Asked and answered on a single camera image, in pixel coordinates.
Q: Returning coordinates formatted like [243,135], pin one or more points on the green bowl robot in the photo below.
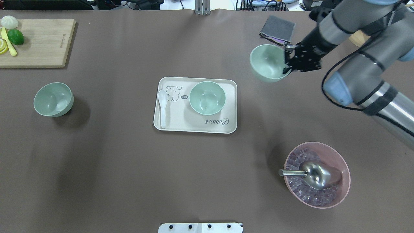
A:
[268,63]
[53,100]

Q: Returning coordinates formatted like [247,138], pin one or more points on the yellow plastic knife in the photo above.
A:
[10,47]

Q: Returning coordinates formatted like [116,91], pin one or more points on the clear ice cubes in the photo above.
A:
[302,190]

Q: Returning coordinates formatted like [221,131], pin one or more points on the wooden cutting board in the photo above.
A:
[47,44]

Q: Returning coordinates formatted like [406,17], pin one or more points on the metal scoop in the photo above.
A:
[315,174]

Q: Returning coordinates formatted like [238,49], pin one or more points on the grey cloth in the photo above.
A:
[278,28]

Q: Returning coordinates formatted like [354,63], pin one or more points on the white ceramic spoon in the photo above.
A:
[163,100]

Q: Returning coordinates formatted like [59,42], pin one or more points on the lemon slice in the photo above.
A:
[3,46]

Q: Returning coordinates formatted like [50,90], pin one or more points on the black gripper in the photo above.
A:
[318,46]

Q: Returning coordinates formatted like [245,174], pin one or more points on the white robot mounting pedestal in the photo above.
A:
[209,227]

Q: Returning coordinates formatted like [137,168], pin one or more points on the pink bowl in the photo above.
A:
[332,158]

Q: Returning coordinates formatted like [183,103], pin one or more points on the purple cloth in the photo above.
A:
[278,41]

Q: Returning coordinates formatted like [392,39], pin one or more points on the white garlic bulb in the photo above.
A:
[9,22]

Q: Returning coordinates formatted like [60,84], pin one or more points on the cream rabbit tray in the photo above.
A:
[181,117]

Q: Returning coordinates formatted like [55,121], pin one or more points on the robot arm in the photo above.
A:
[389,25]

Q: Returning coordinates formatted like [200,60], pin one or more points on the green lime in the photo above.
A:
[16,37]

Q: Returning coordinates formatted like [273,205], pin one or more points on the green bowl on tray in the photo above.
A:
[207,98]

